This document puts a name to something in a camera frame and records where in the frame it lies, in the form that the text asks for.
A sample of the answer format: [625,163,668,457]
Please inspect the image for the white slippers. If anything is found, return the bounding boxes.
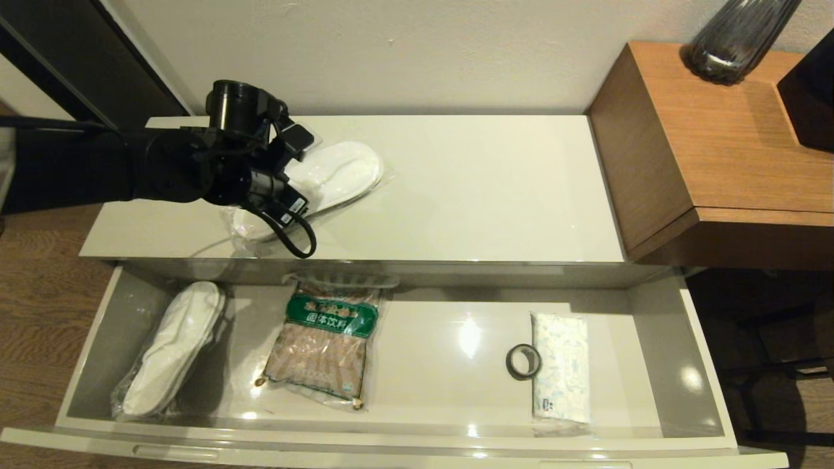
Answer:
[111,281,227,421]
[222,142,386,258]

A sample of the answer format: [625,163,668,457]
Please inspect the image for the black tape roll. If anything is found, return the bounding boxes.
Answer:
[506,344,543,381]

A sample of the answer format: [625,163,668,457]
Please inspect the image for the white tissue pack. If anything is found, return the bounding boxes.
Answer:
[530,311,592,424]

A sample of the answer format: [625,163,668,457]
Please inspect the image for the white glossy drawer cabinet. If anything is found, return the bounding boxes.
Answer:
[79,116,691,291]

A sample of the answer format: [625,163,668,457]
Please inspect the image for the drink sachet bag green label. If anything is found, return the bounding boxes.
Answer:
[254,272,399,411]

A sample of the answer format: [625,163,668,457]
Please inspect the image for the dark door panel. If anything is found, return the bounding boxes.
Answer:
[0,0,191,131]

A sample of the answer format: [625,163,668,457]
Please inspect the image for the brown wooden side cabinet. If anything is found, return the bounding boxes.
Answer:
[588,42,834,273]

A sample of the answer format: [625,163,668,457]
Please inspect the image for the grey ribbed glass vase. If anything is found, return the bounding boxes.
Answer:
[682,0,804,87]

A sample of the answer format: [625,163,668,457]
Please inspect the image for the black box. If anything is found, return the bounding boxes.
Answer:
[777,31,834,154]

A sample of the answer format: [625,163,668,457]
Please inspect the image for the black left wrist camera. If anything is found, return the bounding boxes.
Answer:
[280,124,321,162]

